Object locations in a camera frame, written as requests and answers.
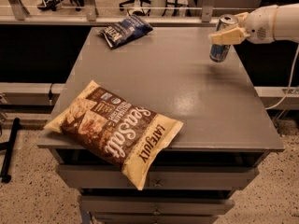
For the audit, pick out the grey wall ledge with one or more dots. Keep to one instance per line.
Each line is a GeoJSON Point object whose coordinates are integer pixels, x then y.
{"type": "Point", "coordinates": [29, 93]}

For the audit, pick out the lower grey drawer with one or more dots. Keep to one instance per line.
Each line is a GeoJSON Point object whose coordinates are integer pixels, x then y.
{"type": "Point", "coordinates": [155, 206]}

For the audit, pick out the metal railing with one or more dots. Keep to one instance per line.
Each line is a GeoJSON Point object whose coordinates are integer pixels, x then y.
{"type": "Point", "coordinates": [101, 12]}

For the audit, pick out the redbull can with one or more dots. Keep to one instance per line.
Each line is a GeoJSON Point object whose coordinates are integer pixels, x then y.
{"type": "Point", "coordinates": [220, 40]}

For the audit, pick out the upper grey drawer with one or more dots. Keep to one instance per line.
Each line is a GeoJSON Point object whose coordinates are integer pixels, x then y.
{"type": "Point", "coordinates": [159, 177]}

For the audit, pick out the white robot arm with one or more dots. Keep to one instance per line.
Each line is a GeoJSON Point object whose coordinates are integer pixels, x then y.
{"type": "Point", "coordinates": [286, 25]}

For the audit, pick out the black pole on floor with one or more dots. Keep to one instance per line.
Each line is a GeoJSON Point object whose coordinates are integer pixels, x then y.
{"type": "Point", "coordinates": [8, 148]}

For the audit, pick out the grey drawer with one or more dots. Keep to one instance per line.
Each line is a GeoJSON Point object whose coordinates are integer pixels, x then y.
{"type": "Point", "coordinates": [159, 177]}
{"type": "Point", "coordinates": [155, 206]}

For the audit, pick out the brown Late July chip bag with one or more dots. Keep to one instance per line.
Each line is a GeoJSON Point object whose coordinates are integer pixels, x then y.
{"type": "Point", "coordinates": [125, 135]}

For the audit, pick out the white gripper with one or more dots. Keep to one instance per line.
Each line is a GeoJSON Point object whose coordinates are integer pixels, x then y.
{"type": "Point", "coordinates": [258, 26]}

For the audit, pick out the blue chip bag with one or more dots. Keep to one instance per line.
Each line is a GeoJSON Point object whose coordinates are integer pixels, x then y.
{"type": "Point", "coordinates": [125, 31]}

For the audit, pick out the grey drawer cabinet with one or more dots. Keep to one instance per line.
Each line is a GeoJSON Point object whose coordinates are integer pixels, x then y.
{"type": "Point", "coordinates": [169, 72]}

